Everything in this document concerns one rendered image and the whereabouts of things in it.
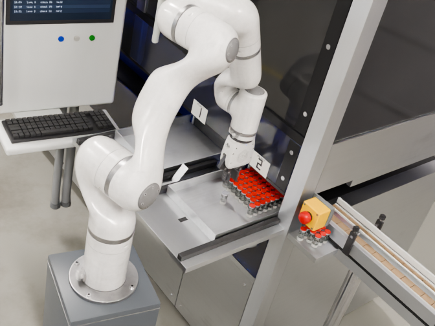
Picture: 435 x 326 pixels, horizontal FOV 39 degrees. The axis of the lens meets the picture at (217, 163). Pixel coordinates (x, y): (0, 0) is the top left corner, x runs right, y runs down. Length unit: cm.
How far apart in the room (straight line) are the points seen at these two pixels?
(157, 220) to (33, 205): 144
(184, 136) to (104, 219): 85
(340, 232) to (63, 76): 120
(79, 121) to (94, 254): 89
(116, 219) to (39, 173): 197
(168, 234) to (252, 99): 48
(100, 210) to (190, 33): 49
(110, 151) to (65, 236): 167
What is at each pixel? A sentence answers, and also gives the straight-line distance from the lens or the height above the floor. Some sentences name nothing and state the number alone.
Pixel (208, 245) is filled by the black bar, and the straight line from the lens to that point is 184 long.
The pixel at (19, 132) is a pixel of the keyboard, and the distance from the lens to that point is 232.
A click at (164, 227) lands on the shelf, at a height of 88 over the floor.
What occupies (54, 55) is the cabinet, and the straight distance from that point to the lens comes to 240.
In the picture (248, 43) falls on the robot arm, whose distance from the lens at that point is 159.
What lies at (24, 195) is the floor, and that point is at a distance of 334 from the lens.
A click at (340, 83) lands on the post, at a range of 173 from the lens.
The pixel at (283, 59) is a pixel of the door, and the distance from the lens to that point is 188.
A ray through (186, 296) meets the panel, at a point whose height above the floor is 21.
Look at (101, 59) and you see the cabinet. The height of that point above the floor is 102.
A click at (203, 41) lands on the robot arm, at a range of 139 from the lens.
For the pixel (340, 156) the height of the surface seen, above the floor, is 115.
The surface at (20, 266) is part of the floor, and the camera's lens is 297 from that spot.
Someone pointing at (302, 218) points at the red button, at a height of 100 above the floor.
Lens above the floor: 213
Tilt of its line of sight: 34 degrees down
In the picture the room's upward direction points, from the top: 15 degrees clockwise
